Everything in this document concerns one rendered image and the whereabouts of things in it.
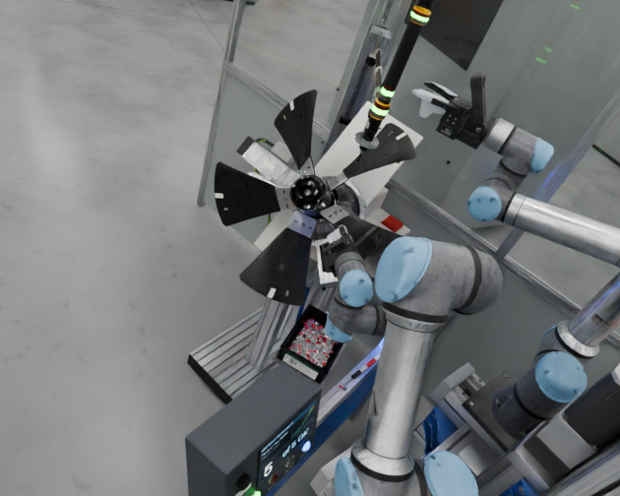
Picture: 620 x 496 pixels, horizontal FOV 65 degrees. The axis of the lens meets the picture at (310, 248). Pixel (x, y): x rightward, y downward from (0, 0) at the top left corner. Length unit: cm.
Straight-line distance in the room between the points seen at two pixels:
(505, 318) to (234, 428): 156
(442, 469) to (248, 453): 36
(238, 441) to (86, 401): 151
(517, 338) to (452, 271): 149
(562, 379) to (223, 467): 85
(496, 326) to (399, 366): 147
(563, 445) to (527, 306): 114
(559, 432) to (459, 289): 40
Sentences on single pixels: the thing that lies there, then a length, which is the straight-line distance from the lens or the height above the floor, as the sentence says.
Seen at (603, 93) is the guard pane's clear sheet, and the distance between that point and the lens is 192.
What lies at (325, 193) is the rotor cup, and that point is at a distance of 152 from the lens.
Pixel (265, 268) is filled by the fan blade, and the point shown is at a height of 100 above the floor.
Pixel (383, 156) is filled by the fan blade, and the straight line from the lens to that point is 154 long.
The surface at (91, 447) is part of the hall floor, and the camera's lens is 229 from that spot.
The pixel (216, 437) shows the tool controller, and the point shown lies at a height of 124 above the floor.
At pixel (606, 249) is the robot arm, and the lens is 119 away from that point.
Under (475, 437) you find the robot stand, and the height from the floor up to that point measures 95.
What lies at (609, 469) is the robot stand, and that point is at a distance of 102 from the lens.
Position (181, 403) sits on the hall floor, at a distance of 238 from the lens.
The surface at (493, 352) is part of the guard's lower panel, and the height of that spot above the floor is 57.
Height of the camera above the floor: 207
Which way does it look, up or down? 40 degrees down
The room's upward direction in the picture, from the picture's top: 22 degrees clockwise
